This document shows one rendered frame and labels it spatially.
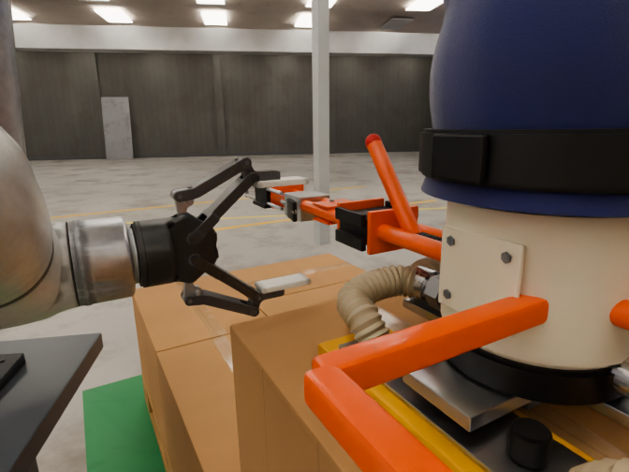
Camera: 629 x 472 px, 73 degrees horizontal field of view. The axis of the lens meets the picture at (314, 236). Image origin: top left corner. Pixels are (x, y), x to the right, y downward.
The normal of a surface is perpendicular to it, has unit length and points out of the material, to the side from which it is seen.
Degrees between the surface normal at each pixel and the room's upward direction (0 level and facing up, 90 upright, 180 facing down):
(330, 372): 0
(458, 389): 0
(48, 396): 0
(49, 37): 90
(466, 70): 94
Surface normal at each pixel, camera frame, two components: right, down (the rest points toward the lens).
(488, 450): -0.02, -0.97
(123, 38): 0.17, 0.25
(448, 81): -0.94, 0.15
